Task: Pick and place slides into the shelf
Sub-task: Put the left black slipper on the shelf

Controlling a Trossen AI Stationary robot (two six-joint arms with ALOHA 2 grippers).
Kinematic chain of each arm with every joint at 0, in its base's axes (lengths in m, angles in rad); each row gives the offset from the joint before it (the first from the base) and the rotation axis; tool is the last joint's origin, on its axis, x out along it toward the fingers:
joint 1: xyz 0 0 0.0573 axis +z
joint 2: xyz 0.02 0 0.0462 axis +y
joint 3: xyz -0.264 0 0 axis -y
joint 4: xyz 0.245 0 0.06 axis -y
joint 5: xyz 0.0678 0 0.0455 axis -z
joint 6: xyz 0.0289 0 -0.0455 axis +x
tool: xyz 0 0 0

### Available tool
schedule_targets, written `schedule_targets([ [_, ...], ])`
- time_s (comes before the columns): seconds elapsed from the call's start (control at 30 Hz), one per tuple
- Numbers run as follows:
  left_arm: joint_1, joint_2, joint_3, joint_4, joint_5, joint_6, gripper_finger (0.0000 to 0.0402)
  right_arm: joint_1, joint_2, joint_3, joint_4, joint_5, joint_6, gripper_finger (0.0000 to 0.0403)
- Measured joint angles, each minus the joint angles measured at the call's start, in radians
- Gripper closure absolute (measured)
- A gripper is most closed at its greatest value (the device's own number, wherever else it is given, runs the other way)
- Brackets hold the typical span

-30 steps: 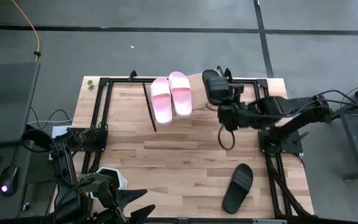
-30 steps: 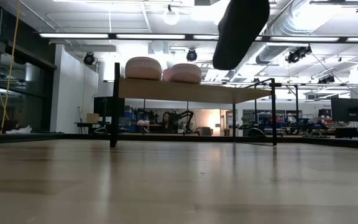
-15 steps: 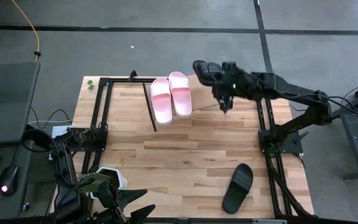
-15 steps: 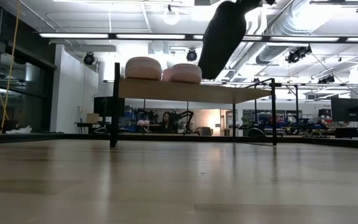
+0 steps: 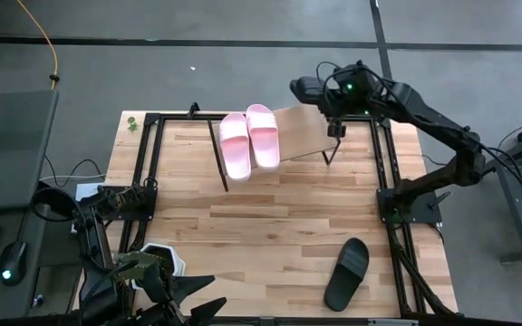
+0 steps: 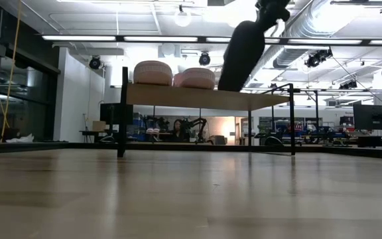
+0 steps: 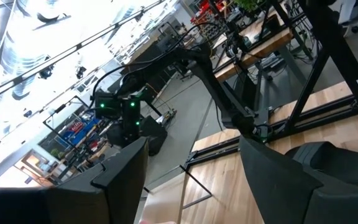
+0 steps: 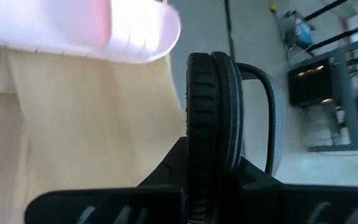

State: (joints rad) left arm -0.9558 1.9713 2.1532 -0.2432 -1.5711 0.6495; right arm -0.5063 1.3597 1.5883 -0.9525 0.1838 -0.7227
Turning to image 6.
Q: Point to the black ceiling spotlight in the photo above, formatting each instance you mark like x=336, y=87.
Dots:
x=315, y=59
x=348, y=85

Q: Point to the black background robot arm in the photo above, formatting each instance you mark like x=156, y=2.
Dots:
x=196, y=123

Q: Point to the cardboard box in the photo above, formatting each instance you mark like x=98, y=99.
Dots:
x=99, y=126

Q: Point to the white crumpled sheet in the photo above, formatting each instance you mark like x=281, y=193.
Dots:
x=22, y=138

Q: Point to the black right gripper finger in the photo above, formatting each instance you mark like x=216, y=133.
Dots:
x=284, y=14
x=267, y=10

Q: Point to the black slide sandal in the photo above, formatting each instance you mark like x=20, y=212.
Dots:
x=240, y=59

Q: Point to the round black ceiling speaker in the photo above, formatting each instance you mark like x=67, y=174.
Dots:
x=204, y=59
x=95, y=62

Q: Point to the person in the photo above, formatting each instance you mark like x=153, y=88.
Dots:
x=177, y=131

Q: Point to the silver ventilation duct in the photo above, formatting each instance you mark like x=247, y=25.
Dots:
x=293, y=56

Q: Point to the pink slide sandal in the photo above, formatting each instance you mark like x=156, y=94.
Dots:
x=152, y=74
x=196, y=79

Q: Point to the large black monitor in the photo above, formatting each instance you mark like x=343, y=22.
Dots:
x=373, y=117

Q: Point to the wooden shelf with black frame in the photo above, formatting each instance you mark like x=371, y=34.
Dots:
x=194, y=98

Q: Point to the white globe lamp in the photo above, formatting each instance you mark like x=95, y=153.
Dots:
x=182, y=19

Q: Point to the small black monitor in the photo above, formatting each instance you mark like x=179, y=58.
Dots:
x=109, y=113

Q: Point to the black aluminium table frame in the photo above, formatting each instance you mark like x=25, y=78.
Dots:
x=45, y=146

